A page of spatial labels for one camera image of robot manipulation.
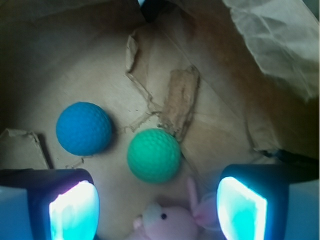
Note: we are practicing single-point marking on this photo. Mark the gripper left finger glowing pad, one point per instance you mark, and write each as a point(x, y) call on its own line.
point(48, 204)

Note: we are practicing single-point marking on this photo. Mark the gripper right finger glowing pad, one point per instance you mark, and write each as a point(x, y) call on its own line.
point(269, 202)

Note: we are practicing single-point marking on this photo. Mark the brown wood chip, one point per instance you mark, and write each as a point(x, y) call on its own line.
point(178, 109)

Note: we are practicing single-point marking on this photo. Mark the blue dimpled foam ball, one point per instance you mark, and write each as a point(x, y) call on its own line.
point(84, 129)

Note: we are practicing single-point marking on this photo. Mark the pink plush bunny toy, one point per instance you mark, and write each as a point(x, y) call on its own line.
point(159, 222)

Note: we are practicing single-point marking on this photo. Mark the brown paper bag bin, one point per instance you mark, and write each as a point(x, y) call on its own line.
point(258, 92)

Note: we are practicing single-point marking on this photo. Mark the green dimpled foam ball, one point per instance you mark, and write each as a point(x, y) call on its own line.
point(154, 156)

